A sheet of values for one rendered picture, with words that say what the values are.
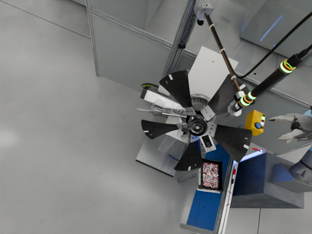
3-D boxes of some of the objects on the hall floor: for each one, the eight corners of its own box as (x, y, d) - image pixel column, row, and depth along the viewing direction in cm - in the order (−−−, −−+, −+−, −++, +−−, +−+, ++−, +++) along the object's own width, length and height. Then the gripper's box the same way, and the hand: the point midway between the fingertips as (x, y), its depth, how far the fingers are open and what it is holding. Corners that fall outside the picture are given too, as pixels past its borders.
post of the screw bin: (178, 179, 227) (206, 165, 155) (180, 179, 227) (209, 165, 155) (177, 181, 226) (206, 169, 154) (179, 181, 226) (209, 169, 154)
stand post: (157, 148, 237) (179, 118, 155) (164, 152, 237) (189, 122, 155) (156, 152, 235) (177, 123, 153) (163, 155, 235) (188, 127, 153)
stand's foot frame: (155, 116, 254) (156, 113, 247) (188, 131, 254) (190, 128, 247) (135, 160, 227) (135, 159, 219) (172, 177, 226) (173, 176, 219)
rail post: (180, 223, 209) (213, 230, 139) (184, 224, 209) (218, 233, 139) (179, 227, 207) (211, 237, 137) (183, 228, 207) (217, 239, 137)
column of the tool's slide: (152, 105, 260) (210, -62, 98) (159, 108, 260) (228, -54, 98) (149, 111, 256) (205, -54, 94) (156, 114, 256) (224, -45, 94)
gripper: (333, 146, 78) (276, 152, 82) (315, 116, 87) (263, 123, 91) (344, 134, 72) (281, 141, 75) (322, 104, 81) (267, 112, 85)
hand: (275, 127), depth 81 cm, fingers open, 8 cm apart
